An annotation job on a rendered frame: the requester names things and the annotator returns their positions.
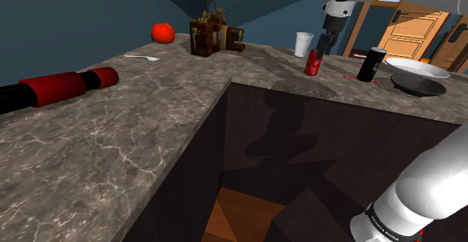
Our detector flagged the red pen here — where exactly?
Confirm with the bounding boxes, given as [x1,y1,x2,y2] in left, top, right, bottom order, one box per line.
[342,74,383,85]

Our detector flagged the white paper cup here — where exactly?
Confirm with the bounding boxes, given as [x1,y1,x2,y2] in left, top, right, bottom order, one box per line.
[293,31,315,58]

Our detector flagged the brown antique brass machine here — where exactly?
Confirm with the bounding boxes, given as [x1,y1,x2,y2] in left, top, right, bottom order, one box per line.
[188,0,247,58]

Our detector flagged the light wooden panel door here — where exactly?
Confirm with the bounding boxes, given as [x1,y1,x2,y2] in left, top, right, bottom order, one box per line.
[342,0,452,65]

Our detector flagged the red and black cylinder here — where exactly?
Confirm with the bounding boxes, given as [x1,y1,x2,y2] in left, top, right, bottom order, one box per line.
[0,66,120,116]

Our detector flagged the black can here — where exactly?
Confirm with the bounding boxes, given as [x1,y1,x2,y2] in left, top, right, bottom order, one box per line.
[356,46,388,84]

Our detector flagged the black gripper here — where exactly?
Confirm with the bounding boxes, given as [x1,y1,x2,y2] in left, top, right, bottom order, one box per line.
[315,13,349,61]

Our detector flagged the white plastic spoon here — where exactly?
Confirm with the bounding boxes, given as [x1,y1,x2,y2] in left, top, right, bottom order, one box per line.
[123,54,161,63]

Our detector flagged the dark brown door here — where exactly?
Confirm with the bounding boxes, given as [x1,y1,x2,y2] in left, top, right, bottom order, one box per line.
[428,13,468,75]

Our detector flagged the white plate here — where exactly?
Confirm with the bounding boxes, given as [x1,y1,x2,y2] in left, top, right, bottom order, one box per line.
[385,57,451,79]

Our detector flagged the red soda can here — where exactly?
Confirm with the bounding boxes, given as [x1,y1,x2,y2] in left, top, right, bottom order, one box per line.
[304,49,324,77]

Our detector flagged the red tomato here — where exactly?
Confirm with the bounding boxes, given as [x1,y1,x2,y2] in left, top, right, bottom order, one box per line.
[151,22,176,45]

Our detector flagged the dark wooden counter cabinet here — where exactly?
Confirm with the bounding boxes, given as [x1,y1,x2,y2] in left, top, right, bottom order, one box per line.
[121,77,462,242]

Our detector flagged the black bowl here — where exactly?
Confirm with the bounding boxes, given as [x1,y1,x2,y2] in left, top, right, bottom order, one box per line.
[389,73,448,98]

